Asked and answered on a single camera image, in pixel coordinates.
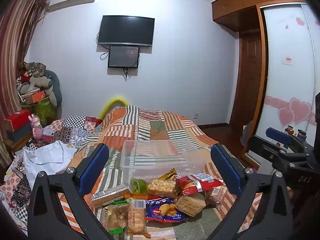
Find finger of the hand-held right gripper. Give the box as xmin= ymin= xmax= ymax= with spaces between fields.
xmin=265 ymin=127 xmax=296 ymax=151
xmin=247 ymin=135 xmax=310 ymax=166

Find grey plush toy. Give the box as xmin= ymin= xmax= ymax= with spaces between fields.
xmin=17 ymin=70 xmax=62 ymax=107

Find clear plastic container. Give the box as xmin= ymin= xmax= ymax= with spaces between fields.
xmin=120 ymin=140 xmax=205 ymax=183

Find wooden nightstand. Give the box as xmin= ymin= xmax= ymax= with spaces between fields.
xmin=4 ymin=134 xmax=34 ymax=153

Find striped brown curtain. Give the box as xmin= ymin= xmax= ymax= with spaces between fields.
xmin=0 ymin=0 xmax=50 ymax=140

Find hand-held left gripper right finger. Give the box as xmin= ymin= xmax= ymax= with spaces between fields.
xmin=205 ymin=144 xmax=294 ymax=240

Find blue biscuit packet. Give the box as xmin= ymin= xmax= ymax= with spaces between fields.
xmin=145 ymin=197 xmax=188 ymax=223

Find green jelly cup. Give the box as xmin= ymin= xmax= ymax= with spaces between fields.
xmin=130 ymin=179 xmax=147 ymax=195

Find orange striped patchwork quilt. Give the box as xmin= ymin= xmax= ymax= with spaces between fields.
xmin=57 ymin=105 xmax=263 ymax=240

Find orange cardboard box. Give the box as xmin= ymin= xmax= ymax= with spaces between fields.
xmin=21 ymin=90 xmax=47 ymax=105

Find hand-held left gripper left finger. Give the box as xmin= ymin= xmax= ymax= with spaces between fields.
xmin=27 ymin=143 xmax=118 ymax=240

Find gold wrapper snack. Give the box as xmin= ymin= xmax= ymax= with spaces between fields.
xmin=158 ymin=169 xmax=178 ymax=181

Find green-edged cake packet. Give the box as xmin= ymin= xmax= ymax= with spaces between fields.
xmin=106 ymin=197 xmax=131 ymax=233

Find brown wooden door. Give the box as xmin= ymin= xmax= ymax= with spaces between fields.
xmin=229 ymin=30 xmax=263 ymax=130

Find red box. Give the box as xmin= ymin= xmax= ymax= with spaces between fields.
xmin=4 ymin=110 xmax=32 ymax=132

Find small black wall monitor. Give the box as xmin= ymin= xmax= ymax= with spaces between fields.
xmin=108 ymin=45 xmax=140 ymax=68

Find white plastic bag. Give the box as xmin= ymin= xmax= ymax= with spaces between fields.
xmin=21 ymin=140 xmax=78 ymax=188

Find orange bread packet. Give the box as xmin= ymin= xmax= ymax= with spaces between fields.
xmin=127 ymin=198 xmax=148 ymax=238

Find clear pastry packet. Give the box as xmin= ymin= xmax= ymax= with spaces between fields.
xmin=175 ymin=194 xmax=207 ymax=217

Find black wall television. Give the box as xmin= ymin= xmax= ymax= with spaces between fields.
xmin=97 ymin=15 xmax=155 ymax=47

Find dark grey box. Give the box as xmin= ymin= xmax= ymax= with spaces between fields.
xmin=6 ymin=124 xmax=33 ymax=143

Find grey cloth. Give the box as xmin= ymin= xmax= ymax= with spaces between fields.
xmin=241 ymin=121 xmax=254 ymax=147

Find yellow curved tube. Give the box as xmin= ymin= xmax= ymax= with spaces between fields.
xmin=99 ymin=96 xmax=130 ymax=119

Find green patterned box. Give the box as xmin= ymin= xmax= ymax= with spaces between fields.
xmin=32 ymin=97 xmax=57 ymax=127

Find clear peanut brittle packet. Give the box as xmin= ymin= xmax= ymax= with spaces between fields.
xmin=147 ymin=179 xmax=177 ymax=200

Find wooden overhead cabinets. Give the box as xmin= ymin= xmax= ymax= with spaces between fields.
xmin=211 ymin=0 xmax=304 ymax=32

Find white stand with bottles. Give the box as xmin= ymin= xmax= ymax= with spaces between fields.
xmin=284 ymin=125 xmax=307 ymax=140

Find checkered patchwork blanket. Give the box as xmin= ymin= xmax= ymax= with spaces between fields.
xmin=0 ymin=115 xmax=103 ymax=230

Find dark patterned cloth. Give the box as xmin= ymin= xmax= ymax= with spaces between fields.
xmin=24 ymin=62 xmax=47 ymax=78

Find pink doll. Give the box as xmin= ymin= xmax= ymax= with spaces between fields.
xmin=30 ymin=114 xmax=43 ymax=140

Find clear cracker packet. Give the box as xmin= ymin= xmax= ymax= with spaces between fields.
xmin=90 ymin=184 xmax=131 ymax=208

